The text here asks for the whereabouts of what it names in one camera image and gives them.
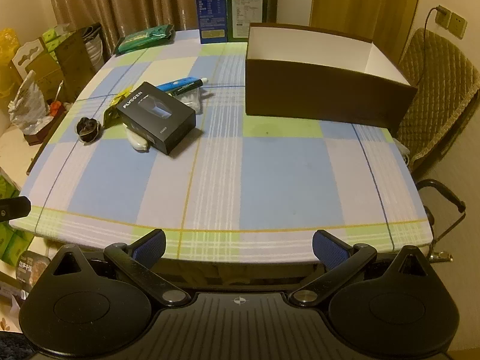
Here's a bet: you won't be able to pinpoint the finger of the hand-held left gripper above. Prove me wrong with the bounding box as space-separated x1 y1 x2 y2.
0 196 32 222

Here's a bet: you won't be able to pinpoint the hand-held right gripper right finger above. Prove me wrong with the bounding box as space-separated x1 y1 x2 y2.
289 229 430 306

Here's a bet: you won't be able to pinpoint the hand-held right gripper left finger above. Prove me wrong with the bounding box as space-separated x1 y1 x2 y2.
52 229 191 307

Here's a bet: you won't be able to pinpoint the white toothbrush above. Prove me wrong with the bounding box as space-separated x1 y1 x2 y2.
122 124 151 154

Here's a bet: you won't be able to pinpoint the dark velvet scrunchie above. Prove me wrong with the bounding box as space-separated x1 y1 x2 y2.
76 117 103 144

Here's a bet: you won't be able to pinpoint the black product box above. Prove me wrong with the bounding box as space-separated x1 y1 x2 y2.
115 81 197 155

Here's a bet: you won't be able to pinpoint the yellow pouch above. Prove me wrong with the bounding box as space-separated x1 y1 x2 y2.
103 89 132 129

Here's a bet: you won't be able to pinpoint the clear floss pick box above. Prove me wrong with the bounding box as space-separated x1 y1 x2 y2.
176 86 206 115

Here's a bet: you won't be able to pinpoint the blue toothpaste tube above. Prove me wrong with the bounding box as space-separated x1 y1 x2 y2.
155 77 209 94

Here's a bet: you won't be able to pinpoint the stack of green packets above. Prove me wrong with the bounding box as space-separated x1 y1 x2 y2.
0 176 36 264

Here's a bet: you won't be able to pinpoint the dark food package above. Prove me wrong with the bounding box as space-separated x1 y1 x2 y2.
15 253 52 290

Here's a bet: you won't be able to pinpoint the dark wooden base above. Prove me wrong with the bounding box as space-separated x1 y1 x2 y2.
22 103 68 146

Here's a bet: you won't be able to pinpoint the silver foil bag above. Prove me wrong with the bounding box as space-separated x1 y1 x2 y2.
8 70 52 136

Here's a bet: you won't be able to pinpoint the cardboard box with white cut-out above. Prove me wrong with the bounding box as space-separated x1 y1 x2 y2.
11 37 62 102

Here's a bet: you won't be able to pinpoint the yellow plastic bag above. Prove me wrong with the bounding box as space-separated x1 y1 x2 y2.
0 28 24 100

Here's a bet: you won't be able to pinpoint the plain brown cardboard box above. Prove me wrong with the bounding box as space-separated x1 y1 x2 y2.
55 32 99 103

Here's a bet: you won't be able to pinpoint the green tissue packs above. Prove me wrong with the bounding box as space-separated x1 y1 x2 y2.
41 24 74 51

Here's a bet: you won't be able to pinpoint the quilted chair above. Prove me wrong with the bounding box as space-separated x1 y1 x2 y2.
395 28 480 173

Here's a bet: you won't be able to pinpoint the green packet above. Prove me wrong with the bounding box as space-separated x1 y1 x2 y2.
114 23 176 55

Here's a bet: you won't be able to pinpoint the blue carton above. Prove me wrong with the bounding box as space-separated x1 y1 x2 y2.
193 0 229 44

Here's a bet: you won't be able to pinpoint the green carton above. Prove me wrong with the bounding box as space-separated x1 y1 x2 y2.
226 0 269 43

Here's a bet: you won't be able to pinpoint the black metal frame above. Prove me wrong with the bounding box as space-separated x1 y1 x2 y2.
416 179 468 263

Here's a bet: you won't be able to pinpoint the wall socket plate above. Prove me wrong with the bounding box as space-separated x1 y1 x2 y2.
434 5 453 30
450 12 468 39

